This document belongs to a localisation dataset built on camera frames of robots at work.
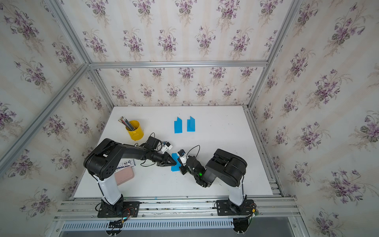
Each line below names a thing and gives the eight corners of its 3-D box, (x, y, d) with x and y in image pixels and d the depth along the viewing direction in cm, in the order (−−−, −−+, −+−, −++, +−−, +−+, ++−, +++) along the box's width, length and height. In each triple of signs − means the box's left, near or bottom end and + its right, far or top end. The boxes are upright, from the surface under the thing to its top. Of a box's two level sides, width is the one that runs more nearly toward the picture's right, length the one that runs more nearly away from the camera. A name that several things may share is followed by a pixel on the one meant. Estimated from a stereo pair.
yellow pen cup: (128, 140, 102) (123, 130, 93) (135, 129, 108) (131, 119, 99) (139, 142, 101) (134, 133, 92) (145, 131, 107) (141, 122, 98)
